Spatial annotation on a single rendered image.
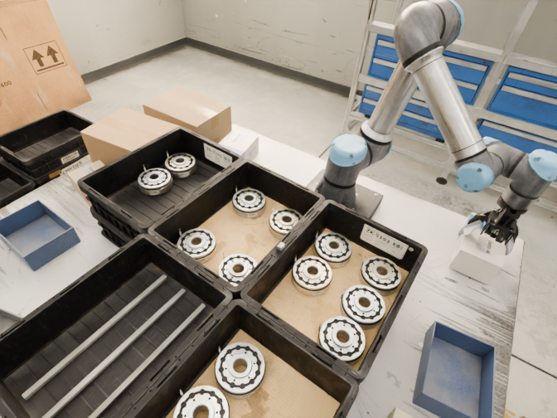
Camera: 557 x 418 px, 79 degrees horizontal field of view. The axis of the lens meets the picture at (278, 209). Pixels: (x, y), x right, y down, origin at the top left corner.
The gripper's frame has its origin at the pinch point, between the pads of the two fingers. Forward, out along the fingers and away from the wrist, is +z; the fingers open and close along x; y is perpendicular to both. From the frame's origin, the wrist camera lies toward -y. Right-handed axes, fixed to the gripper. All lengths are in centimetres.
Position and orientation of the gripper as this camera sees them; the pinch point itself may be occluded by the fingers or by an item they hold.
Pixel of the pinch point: (481, 243)
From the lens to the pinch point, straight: 128.0
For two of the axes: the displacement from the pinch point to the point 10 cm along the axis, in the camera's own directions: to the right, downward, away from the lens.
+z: -0.6, 7.1, 7.0
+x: 8.5, 4.1, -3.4
